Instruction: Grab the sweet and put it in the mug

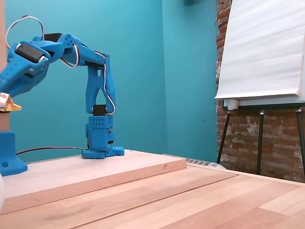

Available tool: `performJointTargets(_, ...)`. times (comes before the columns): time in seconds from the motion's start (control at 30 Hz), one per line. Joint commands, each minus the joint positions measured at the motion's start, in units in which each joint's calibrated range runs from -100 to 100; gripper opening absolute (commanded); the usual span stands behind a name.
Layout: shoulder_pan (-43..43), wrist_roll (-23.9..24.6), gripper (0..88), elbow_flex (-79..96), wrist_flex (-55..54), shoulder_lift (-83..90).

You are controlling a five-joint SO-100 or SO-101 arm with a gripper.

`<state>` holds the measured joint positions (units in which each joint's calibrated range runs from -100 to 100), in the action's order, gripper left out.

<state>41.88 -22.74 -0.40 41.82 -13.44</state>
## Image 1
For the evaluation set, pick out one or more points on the caramel sweet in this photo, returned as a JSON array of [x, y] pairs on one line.
[[9, 105]]

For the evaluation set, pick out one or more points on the wooden base board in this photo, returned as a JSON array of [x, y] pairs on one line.
[[95, 169]]

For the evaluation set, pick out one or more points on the white radiator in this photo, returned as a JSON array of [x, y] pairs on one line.
[[202, 163]]

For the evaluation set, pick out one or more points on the white flipchart paper pad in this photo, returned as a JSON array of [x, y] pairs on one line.
[[259, 47]]

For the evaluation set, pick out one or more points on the flipchart easel with black legs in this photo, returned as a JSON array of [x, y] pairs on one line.
[[261, 133]]

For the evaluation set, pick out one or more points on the wooden post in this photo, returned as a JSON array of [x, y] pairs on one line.
[[2, 23]]

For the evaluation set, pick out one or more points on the blue printed post bracket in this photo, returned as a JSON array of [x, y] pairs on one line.
[[8, 152]]

